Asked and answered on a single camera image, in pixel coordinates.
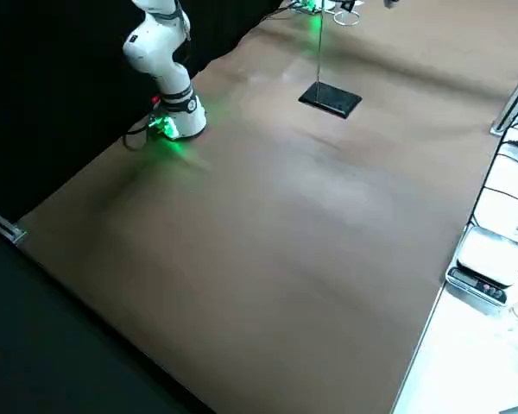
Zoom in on aluminium profile post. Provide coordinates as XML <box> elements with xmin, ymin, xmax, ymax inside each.
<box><xmin>490</xmin><ymin>54</ymin><xmax>518</xmax><ymax>137</ymax></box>

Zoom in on grey digital scale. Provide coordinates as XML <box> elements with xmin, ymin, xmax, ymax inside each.
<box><xmin>445</xmin><ymin>224</ymin><xmax>518</xmax><ymax>317</ymax></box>

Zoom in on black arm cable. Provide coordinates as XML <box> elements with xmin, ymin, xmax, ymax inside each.
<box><xmin>123</xmin><ymin>119</ymin><xmax>157</xmax><ymax>152</ymax></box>

